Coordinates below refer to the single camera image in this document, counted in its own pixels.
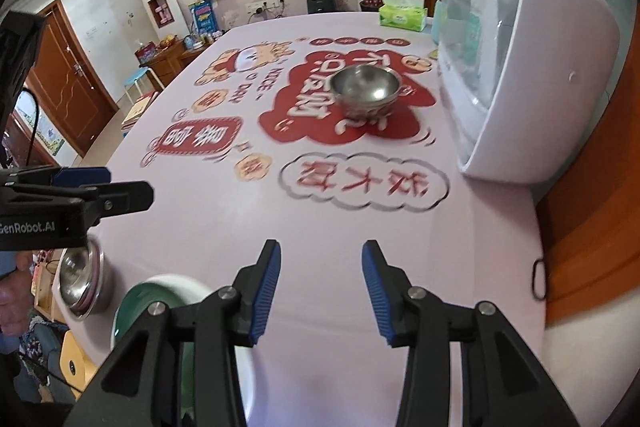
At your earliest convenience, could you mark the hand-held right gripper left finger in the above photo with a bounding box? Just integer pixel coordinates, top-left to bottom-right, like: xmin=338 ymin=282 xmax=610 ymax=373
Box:
xmin=62 ymin=239 xmax=282 ymax=427

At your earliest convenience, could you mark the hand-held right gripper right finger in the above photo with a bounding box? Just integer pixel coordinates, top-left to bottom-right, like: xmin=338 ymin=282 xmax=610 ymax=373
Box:
xmin=361 ymin=240 xmax=576 ymax=427

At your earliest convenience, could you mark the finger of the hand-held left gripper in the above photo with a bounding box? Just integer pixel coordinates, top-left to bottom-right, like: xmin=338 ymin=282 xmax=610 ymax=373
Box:
xmin=75 ymin=180 xmax=155 ymax=228
xmin=5 ymin=166 xmax=112 ymax=188

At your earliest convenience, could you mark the pink steel-lined bowl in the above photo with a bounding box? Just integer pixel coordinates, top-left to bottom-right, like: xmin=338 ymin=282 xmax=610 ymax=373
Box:
xmin=57 ymin=240 xmax=99 ymax=314

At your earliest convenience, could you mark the large stainless steel bowl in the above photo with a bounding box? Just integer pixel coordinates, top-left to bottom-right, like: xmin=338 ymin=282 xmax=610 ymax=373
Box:
xmin=65 ymin=242 xmax=112 ymax=321

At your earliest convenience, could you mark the white round plate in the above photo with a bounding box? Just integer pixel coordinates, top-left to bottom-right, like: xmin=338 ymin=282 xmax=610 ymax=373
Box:
xmin=145 ymin=273 xmax=257 ymax=427

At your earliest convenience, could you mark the green round plate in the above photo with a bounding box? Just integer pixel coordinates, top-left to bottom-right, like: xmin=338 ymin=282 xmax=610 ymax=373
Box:
xmin=111 ymin=279 xmax=201 ymax=427

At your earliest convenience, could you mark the small stainless steel bowl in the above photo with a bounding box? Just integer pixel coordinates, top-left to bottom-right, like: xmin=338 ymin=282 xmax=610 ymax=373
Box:
xmin=331 ymin=65 xmax=401 ymax=121

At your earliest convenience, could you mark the person's left hand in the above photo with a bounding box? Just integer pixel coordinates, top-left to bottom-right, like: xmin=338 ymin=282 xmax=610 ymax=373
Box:
xmin=0 ymin=252 xmax=32 ymax=339

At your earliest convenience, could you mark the printed pink tablecloth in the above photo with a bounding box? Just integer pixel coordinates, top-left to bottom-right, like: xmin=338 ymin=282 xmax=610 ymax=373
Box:
xmin=52 ymin=9 xmax=547 ymax=427

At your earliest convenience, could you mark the stack of books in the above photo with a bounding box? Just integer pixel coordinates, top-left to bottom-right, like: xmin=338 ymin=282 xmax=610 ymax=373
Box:
xmin=122 ymin=90 xmax=160 ymax=128

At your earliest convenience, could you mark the brown wooden door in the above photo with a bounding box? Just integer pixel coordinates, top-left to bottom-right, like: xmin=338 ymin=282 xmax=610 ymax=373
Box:
xmin=24 ymin=0 xmax=119 ymax=158

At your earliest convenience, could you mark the round blue-seat stool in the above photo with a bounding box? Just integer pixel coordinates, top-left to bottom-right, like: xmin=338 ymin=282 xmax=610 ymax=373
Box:
xmin=123 ymin=66 xmax=164 ymax=106

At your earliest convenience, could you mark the wooden tv cabinet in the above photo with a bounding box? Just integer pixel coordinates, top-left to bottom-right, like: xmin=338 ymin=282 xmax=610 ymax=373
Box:
xmin=142 ymin=39 xmax=217 ymax=88

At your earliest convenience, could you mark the yellow wooden stool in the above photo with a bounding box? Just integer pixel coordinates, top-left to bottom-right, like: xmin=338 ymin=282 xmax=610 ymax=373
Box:
xmin=59 ymin=331 xmax=97 ymax=401

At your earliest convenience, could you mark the green tissue box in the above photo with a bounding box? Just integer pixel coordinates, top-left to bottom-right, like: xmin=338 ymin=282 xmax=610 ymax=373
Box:
xmin=378 ymin=0 xmax=429 ymax=32

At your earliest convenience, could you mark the white countertop dish cabinet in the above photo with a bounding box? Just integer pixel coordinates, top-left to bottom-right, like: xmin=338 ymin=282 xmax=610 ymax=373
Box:
xmin=437 ymin=0 xmax=621 ymax=182

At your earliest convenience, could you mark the black cable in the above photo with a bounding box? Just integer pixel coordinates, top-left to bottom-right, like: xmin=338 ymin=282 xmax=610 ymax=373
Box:
xmin=19 ymin=88 xmax=42 ymax=168

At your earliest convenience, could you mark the black loop strap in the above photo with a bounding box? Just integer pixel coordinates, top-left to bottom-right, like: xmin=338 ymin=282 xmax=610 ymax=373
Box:
xmin=531 ymin=259 xmax=549 ymax=301

